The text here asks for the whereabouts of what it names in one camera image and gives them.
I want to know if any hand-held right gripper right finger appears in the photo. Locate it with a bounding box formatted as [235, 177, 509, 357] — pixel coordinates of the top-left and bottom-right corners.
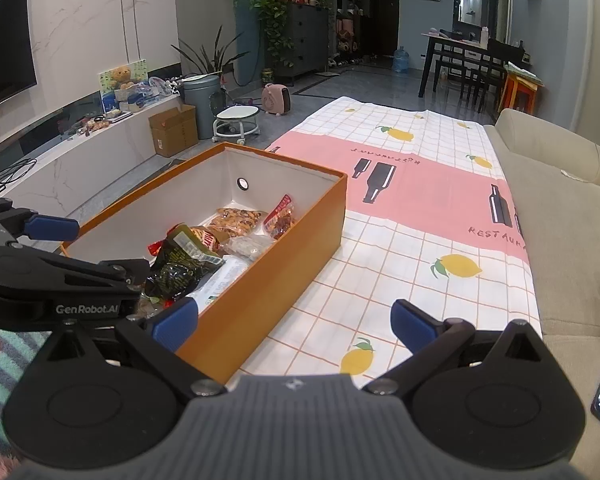
[362, 299, 548, 397]

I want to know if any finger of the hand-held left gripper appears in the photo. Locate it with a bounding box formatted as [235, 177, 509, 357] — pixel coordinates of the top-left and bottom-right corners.
[30, 250, 152, 293]
[0, 195, 81, 245]

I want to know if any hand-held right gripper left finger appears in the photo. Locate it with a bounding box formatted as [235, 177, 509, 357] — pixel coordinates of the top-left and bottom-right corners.
[42, 297, 227, 398]

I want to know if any dark green snack packet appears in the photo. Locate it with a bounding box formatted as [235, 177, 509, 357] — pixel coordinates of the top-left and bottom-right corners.
[144, 223, 226, 303]

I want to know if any stick snack bag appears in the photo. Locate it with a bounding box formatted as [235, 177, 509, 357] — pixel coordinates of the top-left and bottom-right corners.
[187, 225, 231, 256]

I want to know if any clear packet of white balls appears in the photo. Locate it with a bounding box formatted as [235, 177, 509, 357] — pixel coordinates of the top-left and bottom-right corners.
[225, 234, 277, 262]

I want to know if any clear nut snack packet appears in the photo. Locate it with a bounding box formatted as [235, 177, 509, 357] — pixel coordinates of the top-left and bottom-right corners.
[215, 207, 263, 241]

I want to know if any orange cardboard box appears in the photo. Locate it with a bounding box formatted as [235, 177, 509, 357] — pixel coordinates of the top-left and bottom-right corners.
[60, 141, 349, 386]

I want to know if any dried meat packet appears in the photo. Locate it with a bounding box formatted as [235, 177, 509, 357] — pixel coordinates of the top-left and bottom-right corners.
[264, 194, 299, 240]

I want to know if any teal striped rug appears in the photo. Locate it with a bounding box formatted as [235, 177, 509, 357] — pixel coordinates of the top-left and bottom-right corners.
[0, 327, 48, 461]

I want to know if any white marble tv cabinet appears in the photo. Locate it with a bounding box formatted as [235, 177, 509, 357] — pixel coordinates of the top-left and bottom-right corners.
[0, 95, 186, 231]

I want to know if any lemon print checked tablecloth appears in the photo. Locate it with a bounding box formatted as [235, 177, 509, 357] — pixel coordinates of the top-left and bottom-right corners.
[177, 96, 543, 386]

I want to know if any brown cardboard carton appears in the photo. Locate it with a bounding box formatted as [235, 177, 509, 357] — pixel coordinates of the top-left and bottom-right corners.
[148, 104, 199, 158]

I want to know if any teddy bear picture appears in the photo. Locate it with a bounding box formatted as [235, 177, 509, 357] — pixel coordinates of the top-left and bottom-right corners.
[98, 59, 148, 111]

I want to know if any beige sofa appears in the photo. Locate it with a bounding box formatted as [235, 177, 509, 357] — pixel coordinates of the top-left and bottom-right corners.
[482, 107, 600, 480]

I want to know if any cluster of small toys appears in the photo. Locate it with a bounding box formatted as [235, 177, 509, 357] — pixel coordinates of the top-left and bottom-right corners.
[130, 75, 186, 106]

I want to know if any grey trash bin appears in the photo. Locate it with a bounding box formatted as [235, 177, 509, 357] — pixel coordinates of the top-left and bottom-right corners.
[181, 74, 223, 141]

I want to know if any white rolling stool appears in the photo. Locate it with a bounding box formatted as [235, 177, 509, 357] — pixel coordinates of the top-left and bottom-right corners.
[211, 105, 262, 147]

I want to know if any black flat television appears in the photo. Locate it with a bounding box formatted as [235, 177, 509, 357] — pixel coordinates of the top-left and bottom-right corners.
[0, 0, 38, 116]

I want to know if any pink heater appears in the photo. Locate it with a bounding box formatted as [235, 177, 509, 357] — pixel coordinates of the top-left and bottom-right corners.
[261, 83, 292, 116]

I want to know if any long-leaf potted plant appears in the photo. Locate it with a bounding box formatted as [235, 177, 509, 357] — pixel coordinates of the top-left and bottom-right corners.
[171, 25, 251, 81]

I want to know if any dark dining chair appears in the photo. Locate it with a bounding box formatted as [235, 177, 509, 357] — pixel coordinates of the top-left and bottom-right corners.
[467, 37, 508, 111]
[432, 57, 471, 101]

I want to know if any orange stool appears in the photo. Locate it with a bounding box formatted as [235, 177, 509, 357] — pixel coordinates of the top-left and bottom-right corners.
[502, 62, 543, 116]

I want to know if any blue water jug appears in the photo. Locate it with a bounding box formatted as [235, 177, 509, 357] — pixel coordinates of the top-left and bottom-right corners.
[392, 45, 412, 75]

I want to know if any dark dining table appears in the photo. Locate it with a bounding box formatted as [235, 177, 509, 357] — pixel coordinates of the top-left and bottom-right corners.
[418, 30, 511, 98]

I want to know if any dark drawer cabinet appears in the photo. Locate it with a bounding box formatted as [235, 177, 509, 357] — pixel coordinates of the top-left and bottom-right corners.
[277, 1, 331, 77]

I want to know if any trailing green plant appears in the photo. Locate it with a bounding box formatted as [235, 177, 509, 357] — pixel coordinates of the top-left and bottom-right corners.
[247, 0, 301, 68]

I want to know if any black cable bundle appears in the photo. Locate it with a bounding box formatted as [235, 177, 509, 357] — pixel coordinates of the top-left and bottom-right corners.
[0, 157, 38, 197]

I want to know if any wall mirror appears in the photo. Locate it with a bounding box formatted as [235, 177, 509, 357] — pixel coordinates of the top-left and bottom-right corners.
[457, 0, 483, 26]

